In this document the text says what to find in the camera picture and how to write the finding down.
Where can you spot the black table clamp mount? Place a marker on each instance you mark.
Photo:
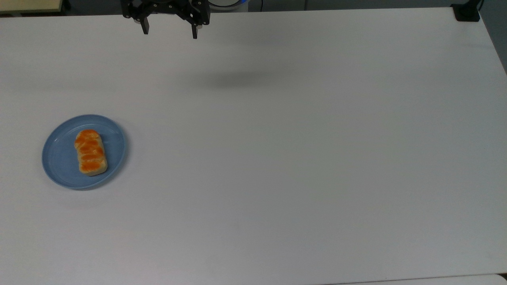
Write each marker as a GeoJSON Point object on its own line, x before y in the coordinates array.
{"type": "Point", "coordinates": [466, 12]}

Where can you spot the blue round plate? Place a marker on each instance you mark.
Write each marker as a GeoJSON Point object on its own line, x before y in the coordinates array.
{"type": "Point", "coordinates": [63, 158]}

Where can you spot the orange glazed bread loaf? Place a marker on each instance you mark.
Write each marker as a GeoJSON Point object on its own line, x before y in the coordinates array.
{"type": "Point", "coordinates": [90, 152]}

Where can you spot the beige wooden furniture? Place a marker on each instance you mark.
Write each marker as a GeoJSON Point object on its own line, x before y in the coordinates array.
{"type": "Point", "coordinates": [27, 5]}

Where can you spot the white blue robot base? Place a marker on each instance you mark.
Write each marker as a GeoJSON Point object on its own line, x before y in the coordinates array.
{"type": "Point", "coordinates": [227, 3]}

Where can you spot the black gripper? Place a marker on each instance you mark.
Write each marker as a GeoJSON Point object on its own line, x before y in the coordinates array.
{"type": "Point", "coordinates": [166, 5]}

